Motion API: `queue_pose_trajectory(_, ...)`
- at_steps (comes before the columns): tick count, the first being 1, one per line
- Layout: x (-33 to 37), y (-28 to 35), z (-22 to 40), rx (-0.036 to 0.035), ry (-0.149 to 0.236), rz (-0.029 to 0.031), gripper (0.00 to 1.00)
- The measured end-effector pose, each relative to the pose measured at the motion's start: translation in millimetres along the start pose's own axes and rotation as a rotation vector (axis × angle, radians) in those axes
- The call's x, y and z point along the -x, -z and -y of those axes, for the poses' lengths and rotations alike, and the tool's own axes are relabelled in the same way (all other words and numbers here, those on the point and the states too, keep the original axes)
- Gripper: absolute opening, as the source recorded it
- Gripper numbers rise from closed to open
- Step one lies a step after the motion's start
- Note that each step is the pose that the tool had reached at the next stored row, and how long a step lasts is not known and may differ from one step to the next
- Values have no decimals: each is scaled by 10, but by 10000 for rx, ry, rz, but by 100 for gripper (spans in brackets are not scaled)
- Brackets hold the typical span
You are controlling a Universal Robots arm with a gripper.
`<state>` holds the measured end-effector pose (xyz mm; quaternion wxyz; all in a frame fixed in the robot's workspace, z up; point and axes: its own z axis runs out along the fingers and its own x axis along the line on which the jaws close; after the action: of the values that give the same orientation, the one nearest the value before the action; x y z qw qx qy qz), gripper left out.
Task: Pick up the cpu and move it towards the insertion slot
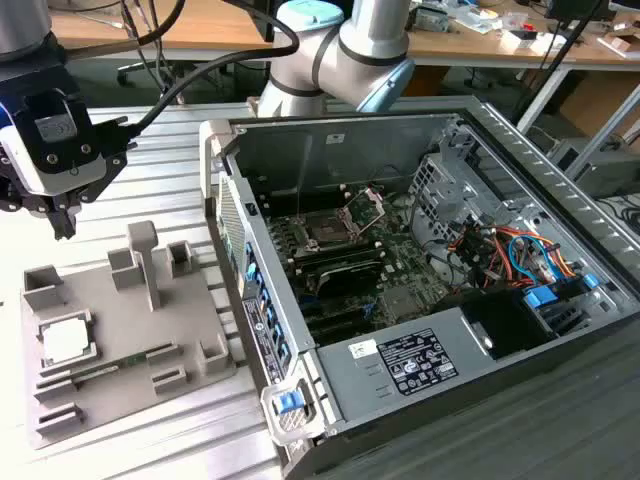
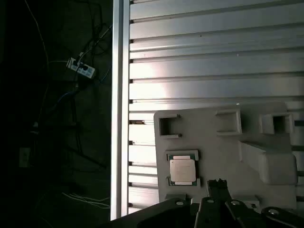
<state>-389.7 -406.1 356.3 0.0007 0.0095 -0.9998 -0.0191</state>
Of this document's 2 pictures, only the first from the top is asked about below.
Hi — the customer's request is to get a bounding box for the thick black camera cable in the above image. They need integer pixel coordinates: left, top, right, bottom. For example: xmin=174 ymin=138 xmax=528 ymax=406
xmin=91 ymin=0 xmax=302 ymax=151

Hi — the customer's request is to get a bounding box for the grey chipset heatsink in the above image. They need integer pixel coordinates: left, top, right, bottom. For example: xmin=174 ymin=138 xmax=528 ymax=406
xmin=382 ymin=287 xmax=427 ymax=322

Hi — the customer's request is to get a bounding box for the brown cardboard box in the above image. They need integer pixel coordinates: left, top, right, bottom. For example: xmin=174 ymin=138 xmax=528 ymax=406
xmin=602 ymin=33 xmax=637 ymax=59

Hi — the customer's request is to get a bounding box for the grey power supply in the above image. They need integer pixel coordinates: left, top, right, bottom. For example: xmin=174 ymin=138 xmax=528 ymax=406
xmin=314 ymin=305 xmax=497 ymax=422

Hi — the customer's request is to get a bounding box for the black white wrist camera box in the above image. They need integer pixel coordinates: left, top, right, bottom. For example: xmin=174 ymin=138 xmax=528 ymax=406
xmin=7 ymin=89 xmax=129 ymax=197

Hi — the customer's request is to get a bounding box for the grey parts rack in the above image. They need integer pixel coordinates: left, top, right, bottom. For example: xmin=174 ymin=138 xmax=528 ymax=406
xmin=19 ymin=219 xmax=239 ymax=451

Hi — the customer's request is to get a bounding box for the black wire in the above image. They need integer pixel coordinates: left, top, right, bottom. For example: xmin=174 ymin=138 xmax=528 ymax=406
xmin=406 ymin=192 xmax=474 ymax=301

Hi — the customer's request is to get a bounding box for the blue disk carrier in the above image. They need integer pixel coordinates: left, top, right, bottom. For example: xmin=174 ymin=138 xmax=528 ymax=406
xmin=522 ymin=282 xmax=596 ymax=337

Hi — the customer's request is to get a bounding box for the blue wire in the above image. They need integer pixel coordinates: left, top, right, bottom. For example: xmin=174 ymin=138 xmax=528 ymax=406
xmin=507 ymin=232 xmax=559 ymax=284

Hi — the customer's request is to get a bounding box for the orange wire bundle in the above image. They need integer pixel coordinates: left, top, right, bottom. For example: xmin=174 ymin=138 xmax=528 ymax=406
xmin=447 ymin=224 xmax=584 ymax=294

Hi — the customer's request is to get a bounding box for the grey desktop device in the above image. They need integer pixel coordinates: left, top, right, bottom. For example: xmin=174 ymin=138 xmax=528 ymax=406
xmin=415 ymin=5 xmax=451 ymax=35

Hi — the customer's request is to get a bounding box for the black RAM slot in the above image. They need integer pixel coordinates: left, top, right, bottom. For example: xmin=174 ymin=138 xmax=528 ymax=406
xmin=298 ymin=257 xmax=387 ymax=278
xmin=293 ymin=244 xmax=379 ymax=265
xmin=295 ymin=251 xmax=383 ymax=272
xmin=291 ymin=238 xmax=375 ymax=258

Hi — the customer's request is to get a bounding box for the green motherboard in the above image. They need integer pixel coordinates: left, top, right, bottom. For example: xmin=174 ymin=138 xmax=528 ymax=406
xmin=264 ymin=189 xmax=452 ymax=347

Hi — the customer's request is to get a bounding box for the perforated metal drive cage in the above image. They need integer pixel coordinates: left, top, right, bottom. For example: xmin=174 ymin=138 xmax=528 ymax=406
xmin=407 ymin=152 xmax=506 ymax=246

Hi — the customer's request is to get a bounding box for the grey computer tower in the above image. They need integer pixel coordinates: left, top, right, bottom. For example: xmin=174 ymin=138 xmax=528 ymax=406
xmin=547 ymin=137 xmax=640 ymax=199

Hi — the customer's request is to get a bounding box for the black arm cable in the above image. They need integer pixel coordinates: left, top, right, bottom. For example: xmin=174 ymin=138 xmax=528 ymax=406
xmin=63 ymin=0 xmax=187 ymax=62

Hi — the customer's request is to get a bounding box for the black expansion slot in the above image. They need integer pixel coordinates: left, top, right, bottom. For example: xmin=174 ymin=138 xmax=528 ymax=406
xmin=308 ymin=318 xmax=375 ymax=343
xmin=302 ymin=305 xmax=370 ymax=329

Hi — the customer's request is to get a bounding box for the black graphics card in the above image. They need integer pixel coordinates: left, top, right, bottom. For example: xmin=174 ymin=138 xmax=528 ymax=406
xmin=314 ymin=262 xmax=382 ymax=300

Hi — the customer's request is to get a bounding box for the blue case latch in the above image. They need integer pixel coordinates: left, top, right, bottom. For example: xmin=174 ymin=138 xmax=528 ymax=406
xmin=273 ymin=392 xmax=306 ymax=416

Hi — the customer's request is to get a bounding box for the silver CPU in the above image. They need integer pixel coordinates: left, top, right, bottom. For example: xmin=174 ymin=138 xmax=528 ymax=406
xmin=42 ymin=319 xmax=92 ymax=364

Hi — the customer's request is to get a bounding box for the green RAM stick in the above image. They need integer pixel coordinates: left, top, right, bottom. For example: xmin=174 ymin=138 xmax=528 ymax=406
xmin=72 ymin=351 xmax=149 ymax=386

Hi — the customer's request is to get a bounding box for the white desk leg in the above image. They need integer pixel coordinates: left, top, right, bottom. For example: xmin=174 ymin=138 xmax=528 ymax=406
xmin=514 ymin=62 xmax=579 ymax=132

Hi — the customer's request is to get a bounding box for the black monitor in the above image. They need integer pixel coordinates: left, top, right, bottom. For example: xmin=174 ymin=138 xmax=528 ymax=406
xmin=544 ymin=0 xmax=612 ymax=21

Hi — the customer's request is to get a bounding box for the grey open PC case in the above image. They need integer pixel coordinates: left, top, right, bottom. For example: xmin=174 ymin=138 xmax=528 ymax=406
xmin=198 ymin=94 xmax=640 ymax=480

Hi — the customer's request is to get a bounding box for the wooden desk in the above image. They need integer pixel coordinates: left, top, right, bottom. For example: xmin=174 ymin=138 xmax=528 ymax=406
xmin=49 ymin=0 xmax=281 ymax=64
xmin=399 ymin=0 xmax=640 ymax=74

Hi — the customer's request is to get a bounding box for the CPU socket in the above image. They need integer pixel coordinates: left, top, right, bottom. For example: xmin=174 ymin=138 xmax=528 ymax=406
xmin=294 ymin=209 xmax=362 ymax=252

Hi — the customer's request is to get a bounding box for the metal socket cover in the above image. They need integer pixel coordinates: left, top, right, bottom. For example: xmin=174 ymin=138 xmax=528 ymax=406
xmin=337 ymin=186 xmax=389 ymax=239

